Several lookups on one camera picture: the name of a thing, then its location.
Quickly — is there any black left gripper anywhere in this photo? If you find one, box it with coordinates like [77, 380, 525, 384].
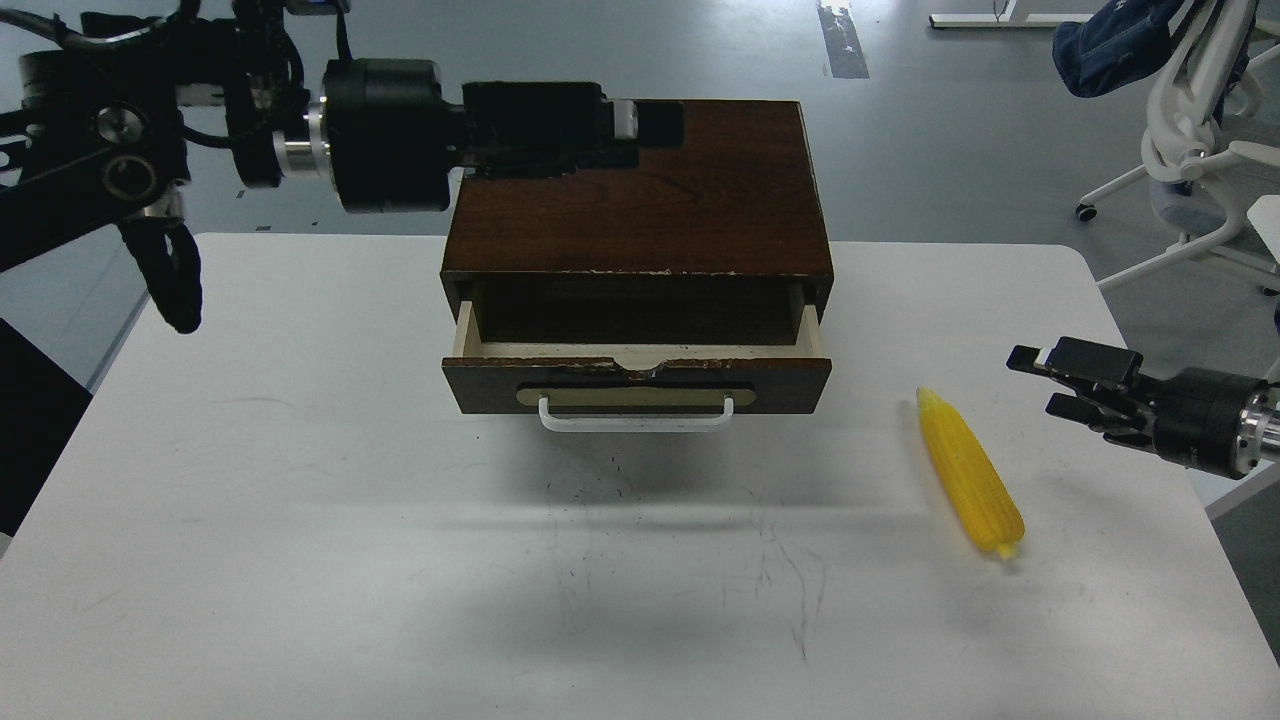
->
[324, 58, 686, 214]

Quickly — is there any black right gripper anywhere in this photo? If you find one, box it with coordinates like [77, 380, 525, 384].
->
[1006, 337, 1263, 480]

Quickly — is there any yellow plastic corn cob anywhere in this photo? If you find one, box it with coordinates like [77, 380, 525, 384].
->
[915, 386, 1025, 560]

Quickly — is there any wooden drawer with white handle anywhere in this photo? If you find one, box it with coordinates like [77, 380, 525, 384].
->
[442, 281, 833, 433]

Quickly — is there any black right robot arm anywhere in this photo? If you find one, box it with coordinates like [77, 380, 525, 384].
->
[1006, 336, 1277, 480]

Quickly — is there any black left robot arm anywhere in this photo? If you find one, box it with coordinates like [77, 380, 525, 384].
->
[3, 1, 684, 334]

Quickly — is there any dark wooden drawer cabinet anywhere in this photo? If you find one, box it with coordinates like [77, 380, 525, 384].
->
[440, 99, 836, 345]

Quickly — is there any white office chair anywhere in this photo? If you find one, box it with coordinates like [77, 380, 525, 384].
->
[1075, 1, 1277, 293]

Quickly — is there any dark blue cloth on chair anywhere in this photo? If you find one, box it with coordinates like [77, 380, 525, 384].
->
[1052, 0, 1251, 99]

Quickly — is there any white desk leg base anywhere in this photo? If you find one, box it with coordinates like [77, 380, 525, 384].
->
[928, 1, 1092, 29]

